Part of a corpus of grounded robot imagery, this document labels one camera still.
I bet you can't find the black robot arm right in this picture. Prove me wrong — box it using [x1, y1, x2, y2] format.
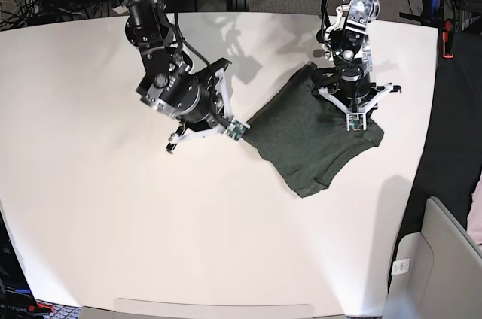
[115, 0, 230, 131]

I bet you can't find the black box with orange label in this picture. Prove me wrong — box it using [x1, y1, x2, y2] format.
[1, 219, 35, 318]

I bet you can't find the red clamp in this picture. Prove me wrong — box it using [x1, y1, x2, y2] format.
[441, 19, 456, 59]

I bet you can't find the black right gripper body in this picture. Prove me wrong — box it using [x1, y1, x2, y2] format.
[178, 68, 225, 131]

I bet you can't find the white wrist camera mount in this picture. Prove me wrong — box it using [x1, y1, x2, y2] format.
[316, 83, 401, 132]
[166, 58, 250, 153]

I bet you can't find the grey plastic bin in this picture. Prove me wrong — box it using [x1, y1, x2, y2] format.
[383, 197, 481, 319]

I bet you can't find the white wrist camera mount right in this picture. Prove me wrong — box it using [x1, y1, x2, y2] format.
[166, 58, 250, 153]

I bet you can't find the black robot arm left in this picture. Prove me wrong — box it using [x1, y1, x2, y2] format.
[317, 0, 380, 114]

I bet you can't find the pink cloth at edge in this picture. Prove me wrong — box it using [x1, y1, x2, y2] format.
[467, 180, 482, 247]

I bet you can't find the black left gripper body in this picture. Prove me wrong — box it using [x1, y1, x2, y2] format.
[333, 71, 377, 108]

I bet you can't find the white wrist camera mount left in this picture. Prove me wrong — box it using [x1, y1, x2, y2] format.
[316, 83, 401, 132]

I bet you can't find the black cloth beside table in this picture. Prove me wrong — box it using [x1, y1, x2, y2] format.
[398, 31, 482, 239]

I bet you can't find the dark green long-sleeve shirt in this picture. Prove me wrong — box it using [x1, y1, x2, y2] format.
[243, 62, 384, 198]

